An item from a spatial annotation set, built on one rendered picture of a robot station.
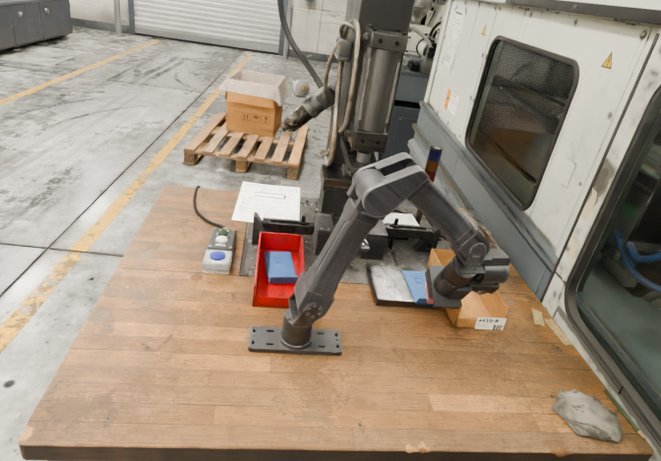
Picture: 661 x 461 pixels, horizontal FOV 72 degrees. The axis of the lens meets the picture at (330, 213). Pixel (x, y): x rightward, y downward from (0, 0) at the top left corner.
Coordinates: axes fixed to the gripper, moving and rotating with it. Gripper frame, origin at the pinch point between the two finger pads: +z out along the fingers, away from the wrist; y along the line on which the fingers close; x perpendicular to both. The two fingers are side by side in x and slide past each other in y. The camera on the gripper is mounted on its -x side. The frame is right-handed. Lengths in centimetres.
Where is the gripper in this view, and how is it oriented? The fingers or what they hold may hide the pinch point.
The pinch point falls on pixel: (430, 300)
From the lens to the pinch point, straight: 117.5
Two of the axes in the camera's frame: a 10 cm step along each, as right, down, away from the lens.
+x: -9.8, -0.8, -1.8
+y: -0.3, -8.4, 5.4
